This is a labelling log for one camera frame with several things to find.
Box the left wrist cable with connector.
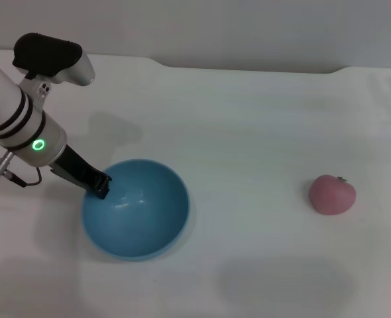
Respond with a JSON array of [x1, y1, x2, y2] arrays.
[[0, 151, 44, 188]]

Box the pink toy peach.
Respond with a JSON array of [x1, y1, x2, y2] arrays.
[[308, 174, 357, 217]]

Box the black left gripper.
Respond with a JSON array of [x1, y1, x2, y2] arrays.
[[49, 144, 113, 200]]

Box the blue ceramic bowl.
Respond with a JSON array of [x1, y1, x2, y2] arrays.
[[81, 158, 192, 263]]

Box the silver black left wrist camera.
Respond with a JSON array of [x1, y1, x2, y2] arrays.
[[12, 32, 96, 88]]

